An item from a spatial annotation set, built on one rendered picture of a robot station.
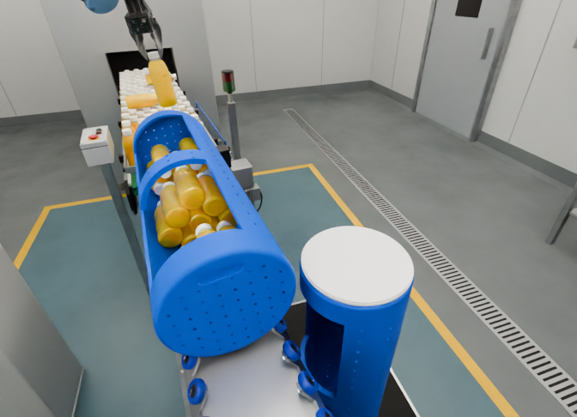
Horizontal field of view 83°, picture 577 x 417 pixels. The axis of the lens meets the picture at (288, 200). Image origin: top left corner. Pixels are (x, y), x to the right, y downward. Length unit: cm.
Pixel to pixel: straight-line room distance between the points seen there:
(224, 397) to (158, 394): 116
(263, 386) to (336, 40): 565
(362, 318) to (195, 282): 39
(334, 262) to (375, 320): 16
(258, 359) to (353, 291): 26
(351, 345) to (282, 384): 20
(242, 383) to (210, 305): 20
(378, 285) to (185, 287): 43
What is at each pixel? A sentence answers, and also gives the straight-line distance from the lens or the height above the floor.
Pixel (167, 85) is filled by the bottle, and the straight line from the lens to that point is 134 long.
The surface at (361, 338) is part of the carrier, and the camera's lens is 86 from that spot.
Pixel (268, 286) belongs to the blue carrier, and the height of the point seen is 112.
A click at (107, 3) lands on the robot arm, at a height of 159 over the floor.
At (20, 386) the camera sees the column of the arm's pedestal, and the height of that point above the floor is 40.
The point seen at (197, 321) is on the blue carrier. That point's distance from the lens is 68.
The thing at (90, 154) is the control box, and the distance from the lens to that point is 158.
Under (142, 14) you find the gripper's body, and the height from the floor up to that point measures 155.
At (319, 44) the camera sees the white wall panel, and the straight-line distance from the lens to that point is 594.
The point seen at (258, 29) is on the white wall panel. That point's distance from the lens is 561.
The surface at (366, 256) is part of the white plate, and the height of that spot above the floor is 104.
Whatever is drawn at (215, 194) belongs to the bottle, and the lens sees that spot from 93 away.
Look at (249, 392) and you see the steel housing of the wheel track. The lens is 78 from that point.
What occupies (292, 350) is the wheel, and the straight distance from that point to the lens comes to 75.
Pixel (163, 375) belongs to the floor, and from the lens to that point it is 196.
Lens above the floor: 162
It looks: 33 degrees down
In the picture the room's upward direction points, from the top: 1 degrees counter-clockwise
